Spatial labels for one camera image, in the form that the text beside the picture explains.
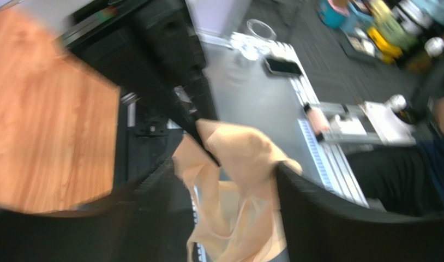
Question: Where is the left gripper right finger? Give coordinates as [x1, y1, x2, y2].
[276, 162, 444, 261]

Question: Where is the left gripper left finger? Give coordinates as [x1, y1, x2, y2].
[62, 0, 223, 168]

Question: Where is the beige bra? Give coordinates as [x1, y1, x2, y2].
[172, 119, 302, 261]

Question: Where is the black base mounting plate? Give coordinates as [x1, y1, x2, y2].
[113, 88, 183, 190]

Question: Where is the person in dark clothes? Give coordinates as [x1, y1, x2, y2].
[347, 94, 444, 218]

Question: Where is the black smartphone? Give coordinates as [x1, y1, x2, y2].
[263, 57, 303, 76]

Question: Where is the aluminium frame rail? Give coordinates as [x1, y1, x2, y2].
[193, 31, 419, 210]

